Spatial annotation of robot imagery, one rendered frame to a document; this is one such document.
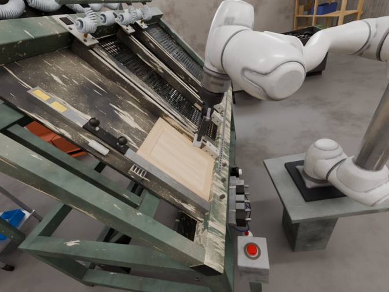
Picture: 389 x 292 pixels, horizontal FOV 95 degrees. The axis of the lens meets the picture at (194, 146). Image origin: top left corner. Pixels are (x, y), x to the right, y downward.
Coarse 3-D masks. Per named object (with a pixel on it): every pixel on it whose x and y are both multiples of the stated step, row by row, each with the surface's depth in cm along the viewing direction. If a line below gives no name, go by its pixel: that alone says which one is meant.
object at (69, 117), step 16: (32, 96) 68; (48, 112) 72; (64, 112) 72; (80, 128) 74; (128, 160) 82; (144, 160) 86; (160, 176) 87; (176, 192) 90; (192, 192) 95; (208, 208) 97
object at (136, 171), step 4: (132, 168) 80; (136, 168) 82; (140, 168) 83; (128, 172) 81; (132, 172) 80; (136, 172) 83; (140, 172) 85; (144, 172) 84; (136, 176) 81; (140, 176) 81; (144, 176) 82; (140, 180) 83
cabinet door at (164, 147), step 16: (160, 128) 109; (144, 144) 94; (160, 144) 102; (176, 144) 111; (192, 144) 122; (160, 160) 96; (176, 160) 103; (192, 160) 113; (208, 160) 124; (176, 176) 96; (192, 176) 105; (208, 176) 115; (208, 192) 107
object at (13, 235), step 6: (120, 6) 206; (0, 222) 106; (6, 222) 111; (0, 228) 107; (6, 228) 109; (12, 228) 113; (6, 234) 111; (12, 234) 113; (18, 234) 116; (24, 234) 122; (120, 234) 101; (18, 240) 117; (114, 240) 109
